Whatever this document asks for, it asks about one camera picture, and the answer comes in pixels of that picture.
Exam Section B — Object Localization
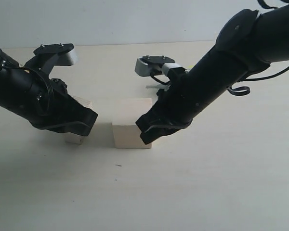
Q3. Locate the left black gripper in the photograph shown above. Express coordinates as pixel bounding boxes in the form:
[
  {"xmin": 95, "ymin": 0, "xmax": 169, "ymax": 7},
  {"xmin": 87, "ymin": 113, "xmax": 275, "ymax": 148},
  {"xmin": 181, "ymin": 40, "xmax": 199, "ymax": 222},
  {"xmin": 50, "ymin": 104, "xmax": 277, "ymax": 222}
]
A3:
[{"xmin": 4, "ymin": 67, "xmax": 98, "ymax": 137}]

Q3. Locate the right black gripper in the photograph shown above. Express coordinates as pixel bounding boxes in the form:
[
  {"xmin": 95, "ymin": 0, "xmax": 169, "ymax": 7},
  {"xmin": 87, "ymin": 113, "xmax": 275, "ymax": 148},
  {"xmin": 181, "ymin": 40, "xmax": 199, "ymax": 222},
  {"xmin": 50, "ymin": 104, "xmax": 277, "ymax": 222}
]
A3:
[{"xmin": 135, "ymin": 48, "xmax": 270, "ymax": 144}]

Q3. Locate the medium striped wooden cube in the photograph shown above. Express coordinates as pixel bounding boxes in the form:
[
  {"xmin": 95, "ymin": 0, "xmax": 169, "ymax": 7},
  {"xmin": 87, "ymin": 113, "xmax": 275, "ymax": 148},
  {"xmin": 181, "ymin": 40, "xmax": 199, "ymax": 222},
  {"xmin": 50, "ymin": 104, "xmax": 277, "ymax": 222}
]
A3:
[{"xmin": 72, "ymin": 96, "xmax": 93, "ymax": 111}]

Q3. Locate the large pale wooden cube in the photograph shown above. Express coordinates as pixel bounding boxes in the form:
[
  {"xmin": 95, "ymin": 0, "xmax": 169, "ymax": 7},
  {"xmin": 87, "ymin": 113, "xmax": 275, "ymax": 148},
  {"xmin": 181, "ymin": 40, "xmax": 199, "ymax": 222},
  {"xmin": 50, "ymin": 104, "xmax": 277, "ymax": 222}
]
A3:
[{"xmin": 111, "ymin": 98, "xmax": 152, "ymax": 149}]

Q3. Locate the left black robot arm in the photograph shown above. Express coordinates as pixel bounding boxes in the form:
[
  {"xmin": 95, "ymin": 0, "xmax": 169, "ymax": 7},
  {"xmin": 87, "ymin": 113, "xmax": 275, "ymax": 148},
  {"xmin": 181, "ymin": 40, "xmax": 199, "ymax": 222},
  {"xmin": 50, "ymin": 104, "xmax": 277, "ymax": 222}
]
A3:
[{"xmin": 0, "ymin": 43, "xmax": 98, "ymax": 137}]

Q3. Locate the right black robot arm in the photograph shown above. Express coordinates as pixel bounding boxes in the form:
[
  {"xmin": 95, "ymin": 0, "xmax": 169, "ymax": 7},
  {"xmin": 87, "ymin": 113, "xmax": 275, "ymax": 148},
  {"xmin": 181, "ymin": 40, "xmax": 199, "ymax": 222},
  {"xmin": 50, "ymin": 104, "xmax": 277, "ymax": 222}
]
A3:
[{"xmin": 135, "ymin": 0, "xmax": 289, "ymax": 144}]

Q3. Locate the small pale wooden cube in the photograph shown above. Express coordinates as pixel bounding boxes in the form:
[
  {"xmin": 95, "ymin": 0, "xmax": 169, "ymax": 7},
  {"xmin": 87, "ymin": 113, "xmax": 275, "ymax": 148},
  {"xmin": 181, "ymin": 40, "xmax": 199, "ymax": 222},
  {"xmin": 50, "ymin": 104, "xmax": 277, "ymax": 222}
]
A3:
[{"xmin": 64, "ymin": 133, "xmax": 84, "ymax": 145}]

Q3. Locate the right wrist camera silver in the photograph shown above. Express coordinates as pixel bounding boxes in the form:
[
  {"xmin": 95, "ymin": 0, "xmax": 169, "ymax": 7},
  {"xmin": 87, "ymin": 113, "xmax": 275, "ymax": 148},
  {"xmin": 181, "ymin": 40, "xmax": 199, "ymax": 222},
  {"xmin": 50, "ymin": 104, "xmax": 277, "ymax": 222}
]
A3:
[{"xmin": 134, "ymin": 55, "xmax": 187, "ymax": 77}]

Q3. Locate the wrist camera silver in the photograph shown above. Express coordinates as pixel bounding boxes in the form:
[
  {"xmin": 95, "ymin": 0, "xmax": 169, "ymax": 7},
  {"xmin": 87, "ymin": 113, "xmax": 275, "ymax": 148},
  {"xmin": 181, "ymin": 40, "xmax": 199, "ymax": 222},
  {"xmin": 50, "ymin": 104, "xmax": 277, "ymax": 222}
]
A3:
[
  {"xmin": 134, "ymin": 55, "xmax": 187, "ymax": 77},
  {"xmin": 25, "ymin": 43, "xmax": 78, "ymax": 75}
]

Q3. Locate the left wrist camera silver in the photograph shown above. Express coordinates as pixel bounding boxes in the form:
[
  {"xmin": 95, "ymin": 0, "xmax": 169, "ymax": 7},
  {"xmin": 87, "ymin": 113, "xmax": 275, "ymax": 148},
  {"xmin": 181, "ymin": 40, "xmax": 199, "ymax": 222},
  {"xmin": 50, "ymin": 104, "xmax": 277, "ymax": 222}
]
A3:
[{"xmin": 25, "ymin": 43, "xmax": 78, "ymax": 75}]

